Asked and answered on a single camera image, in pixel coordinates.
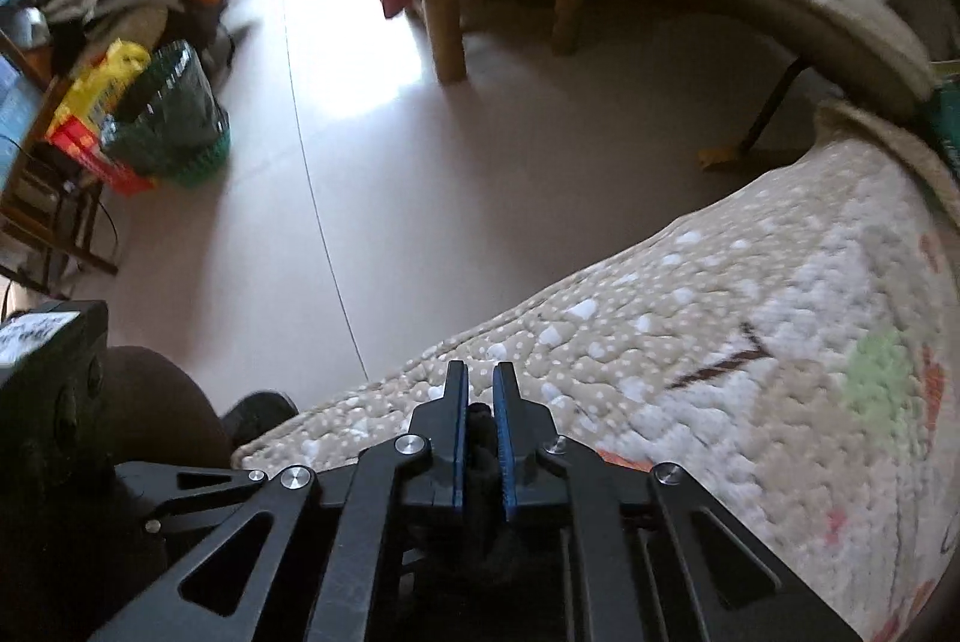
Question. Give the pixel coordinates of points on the green waste basket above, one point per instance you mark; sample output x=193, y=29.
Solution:
x=169, y=125

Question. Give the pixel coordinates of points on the yellow red package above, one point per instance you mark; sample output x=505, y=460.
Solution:
x=78, y=121

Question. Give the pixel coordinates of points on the dark wooden stand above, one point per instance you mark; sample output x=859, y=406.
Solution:
x=50, y=205

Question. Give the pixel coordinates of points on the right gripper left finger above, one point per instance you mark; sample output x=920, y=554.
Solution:
x=443, y=425

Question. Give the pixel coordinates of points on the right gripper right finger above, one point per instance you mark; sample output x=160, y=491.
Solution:
x=523, y=427

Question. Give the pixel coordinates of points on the patterned quilted bedspread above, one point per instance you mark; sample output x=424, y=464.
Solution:
x=794, y=346

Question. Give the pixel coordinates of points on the green cardboard box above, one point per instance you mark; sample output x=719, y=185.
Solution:
x=943, y=114

